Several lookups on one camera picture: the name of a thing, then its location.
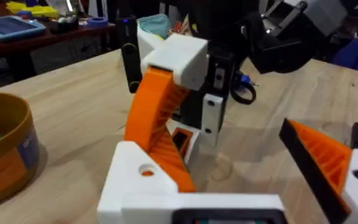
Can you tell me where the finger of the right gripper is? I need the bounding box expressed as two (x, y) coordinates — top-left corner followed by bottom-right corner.
(124, 33), (209, 153)

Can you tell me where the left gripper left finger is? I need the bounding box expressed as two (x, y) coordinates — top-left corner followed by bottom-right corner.
(97, 141), (180, 224)

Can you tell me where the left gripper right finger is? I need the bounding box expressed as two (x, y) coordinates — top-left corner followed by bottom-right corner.
(278, 118), (358, 224)

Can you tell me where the black upright wrist plate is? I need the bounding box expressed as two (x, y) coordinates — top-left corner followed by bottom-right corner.
(116, 16), (143, 94)

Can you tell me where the teal cloth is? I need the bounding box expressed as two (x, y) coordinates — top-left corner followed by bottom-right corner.
(137, 13), (173, 40)

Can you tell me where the blue tape roll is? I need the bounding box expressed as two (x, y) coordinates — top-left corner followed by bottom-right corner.
(86, 16), (109, 29)

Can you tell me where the brown round toy tub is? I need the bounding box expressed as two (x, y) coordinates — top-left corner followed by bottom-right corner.
(0, 91), (40, 208)

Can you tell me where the dark wooden side table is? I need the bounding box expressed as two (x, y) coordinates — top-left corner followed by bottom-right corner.
(0, 2), (117, 82)

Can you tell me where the yellow plastic board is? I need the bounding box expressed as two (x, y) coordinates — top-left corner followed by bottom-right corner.
(6, 1), (59, 19)

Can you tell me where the blue flat tray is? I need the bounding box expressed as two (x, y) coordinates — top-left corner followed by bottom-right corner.
(0, 15), (47, 42)

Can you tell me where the black cable with blue plug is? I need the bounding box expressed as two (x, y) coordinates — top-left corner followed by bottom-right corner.
(229, 70), (258, 105)

